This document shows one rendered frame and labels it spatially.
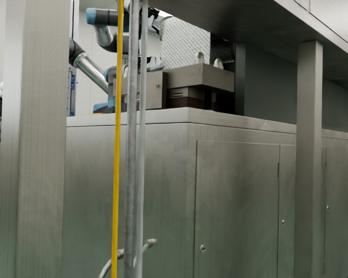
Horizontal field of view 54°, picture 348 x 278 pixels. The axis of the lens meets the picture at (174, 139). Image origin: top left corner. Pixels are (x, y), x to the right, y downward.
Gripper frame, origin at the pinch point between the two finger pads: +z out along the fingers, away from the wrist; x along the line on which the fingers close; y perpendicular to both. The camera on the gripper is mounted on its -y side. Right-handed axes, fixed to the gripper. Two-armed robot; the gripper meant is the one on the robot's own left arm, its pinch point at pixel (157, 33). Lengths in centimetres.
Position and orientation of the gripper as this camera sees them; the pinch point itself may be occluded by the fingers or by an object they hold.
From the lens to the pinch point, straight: 149.0
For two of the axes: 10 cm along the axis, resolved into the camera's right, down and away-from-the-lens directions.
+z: 5.5, 6.5, -5.3
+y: 4.9, -7.6, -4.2
